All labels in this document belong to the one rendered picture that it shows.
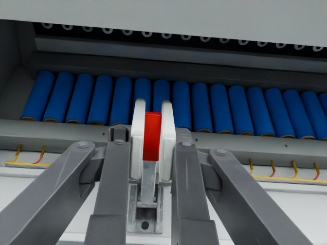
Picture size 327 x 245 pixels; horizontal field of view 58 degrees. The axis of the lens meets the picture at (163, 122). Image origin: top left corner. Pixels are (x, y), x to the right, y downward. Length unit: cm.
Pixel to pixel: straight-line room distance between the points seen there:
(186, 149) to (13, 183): 17
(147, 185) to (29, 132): 11
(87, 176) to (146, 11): 9
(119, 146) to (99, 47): 19
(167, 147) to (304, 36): 10
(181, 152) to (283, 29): 9
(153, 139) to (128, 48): 14
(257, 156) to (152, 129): 11
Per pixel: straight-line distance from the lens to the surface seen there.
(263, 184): 28
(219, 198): 16
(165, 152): 17
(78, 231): 25
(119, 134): 16
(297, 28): 18
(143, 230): 24
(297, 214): 29
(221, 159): 15
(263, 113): 31
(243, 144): 27
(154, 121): 21
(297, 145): 30
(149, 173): 22
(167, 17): 16
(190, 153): 16
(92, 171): 16
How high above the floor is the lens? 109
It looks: 30 degrees down
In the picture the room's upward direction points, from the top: 6 degrees clockwise
